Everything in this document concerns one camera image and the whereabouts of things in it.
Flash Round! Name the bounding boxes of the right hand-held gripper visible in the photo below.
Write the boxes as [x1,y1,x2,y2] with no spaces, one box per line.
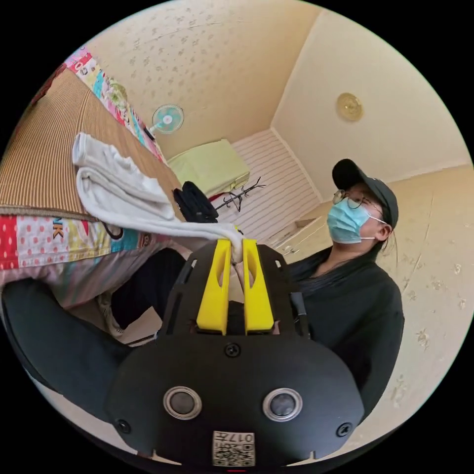
[173,180,220,224]

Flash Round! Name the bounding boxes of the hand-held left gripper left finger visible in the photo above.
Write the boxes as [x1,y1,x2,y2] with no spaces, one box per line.
[196,238,233,336]

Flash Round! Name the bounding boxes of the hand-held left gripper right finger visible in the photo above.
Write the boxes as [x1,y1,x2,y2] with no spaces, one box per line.
[242,238,275,336]

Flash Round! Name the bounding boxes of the white long sleeve shirt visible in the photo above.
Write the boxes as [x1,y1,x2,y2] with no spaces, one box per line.
[72,133,246,264]

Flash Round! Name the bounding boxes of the light green covered cupboard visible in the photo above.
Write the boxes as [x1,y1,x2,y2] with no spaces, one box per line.
[166,138,251,199]

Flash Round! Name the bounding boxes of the black coat rack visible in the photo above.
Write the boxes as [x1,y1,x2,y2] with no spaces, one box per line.
[214,176,266,214]

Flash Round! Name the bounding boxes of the light green electric fan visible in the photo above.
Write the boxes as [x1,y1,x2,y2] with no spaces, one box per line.
[144,103,185,140]

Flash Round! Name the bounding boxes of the person's body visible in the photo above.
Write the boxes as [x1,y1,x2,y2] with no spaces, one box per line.
[1,158,406,427]

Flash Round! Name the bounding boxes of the bed with woven mat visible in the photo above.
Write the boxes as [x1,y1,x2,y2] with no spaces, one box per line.
[0,44,194,309]

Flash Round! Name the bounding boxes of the round gold ceiling lamp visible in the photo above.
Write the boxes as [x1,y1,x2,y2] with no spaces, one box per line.
[336,92,364,122]

